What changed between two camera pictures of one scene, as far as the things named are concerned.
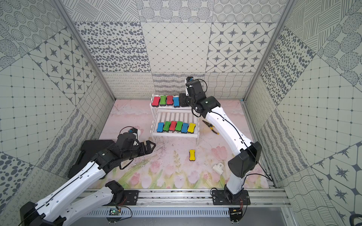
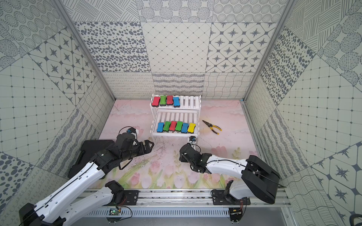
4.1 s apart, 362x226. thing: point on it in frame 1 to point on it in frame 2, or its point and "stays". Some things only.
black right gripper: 182,98 to 182,158
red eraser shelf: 169,100 stays
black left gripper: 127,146 stays
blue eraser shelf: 176,101 stays
